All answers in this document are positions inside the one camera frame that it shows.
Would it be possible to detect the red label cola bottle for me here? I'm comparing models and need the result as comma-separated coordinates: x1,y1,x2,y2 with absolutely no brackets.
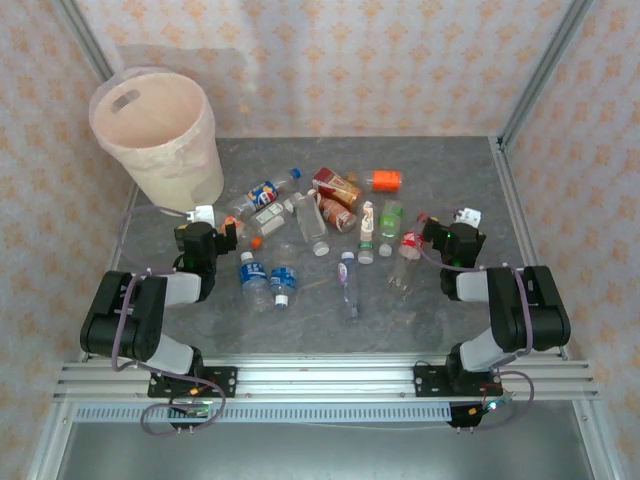
388,213,430,294

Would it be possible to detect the clear bottle orange cap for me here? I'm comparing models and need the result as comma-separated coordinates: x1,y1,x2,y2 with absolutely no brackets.
222,214,265,250

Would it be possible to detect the green label plastic bottle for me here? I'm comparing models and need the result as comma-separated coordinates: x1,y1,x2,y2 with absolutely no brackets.
377,199,405,258

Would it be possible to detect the tall blue label water bottle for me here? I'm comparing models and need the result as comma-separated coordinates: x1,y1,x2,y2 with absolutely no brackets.
238,251,272,314

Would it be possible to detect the clear bottle white label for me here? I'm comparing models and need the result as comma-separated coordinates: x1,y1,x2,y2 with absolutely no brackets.
249,197,297,237

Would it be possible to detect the orange label plastic bottle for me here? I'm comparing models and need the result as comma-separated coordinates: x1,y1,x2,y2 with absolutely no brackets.
348,169,404,194

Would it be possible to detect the white orange label bottle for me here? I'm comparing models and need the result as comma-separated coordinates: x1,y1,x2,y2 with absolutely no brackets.
356,200,377,265

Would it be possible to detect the short blue label water bottle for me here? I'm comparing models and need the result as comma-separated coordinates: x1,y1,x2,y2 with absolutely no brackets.
269,266,299,309

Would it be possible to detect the clear square bottle white cap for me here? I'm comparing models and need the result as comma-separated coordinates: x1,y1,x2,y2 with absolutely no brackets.
292,191,331,257

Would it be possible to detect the brown label plastic bottle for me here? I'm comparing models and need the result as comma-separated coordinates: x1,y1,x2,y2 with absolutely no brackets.
316,194,358,233

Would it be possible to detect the slim purple label bottle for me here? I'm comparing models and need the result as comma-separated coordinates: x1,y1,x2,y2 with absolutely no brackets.
337,250,361,322

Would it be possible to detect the red drink carton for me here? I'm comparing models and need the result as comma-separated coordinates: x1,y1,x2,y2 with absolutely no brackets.
311,167,363,209

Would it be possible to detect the cream plastic bin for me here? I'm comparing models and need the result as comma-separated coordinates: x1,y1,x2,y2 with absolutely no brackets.
88,67,225,217

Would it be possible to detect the pepsi bottle blue cap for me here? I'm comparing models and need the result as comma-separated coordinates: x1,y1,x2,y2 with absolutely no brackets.
227,168,303,217

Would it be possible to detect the small circuit board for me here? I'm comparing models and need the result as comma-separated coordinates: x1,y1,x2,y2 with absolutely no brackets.
467,397,516,417
169,397,212,420

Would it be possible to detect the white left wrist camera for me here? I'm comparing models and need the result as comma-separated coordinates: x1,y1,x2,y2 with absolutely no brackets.
187,203,217,226

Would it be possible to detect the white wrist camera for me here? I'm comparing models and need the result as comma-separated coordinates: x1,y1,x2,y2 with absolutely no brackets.
452,206,484,227
187,203,217,226

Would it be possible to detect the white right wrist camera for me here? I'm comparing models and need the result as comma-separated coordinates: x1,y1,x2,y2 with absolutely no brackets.
452,206,484,227

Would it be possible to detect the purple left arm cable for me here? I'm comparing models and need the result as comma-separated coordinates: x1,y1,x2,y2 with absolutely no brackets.
110,203,227,437

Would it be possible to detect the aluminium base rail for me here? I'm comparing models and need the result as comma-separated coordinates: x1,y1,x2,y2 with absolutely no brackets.
52,355,601,401

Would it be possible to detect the aluminium frame post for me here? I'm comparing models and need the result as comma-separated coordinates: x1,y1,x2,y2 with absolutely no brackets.
27,399,76,480
498,0,597,149
52,0,119,85
572,394,626,480

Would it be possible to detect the slotted cable duct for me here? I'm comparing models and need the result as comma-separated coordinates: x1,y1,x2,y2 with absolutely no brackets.
74,403,454,424

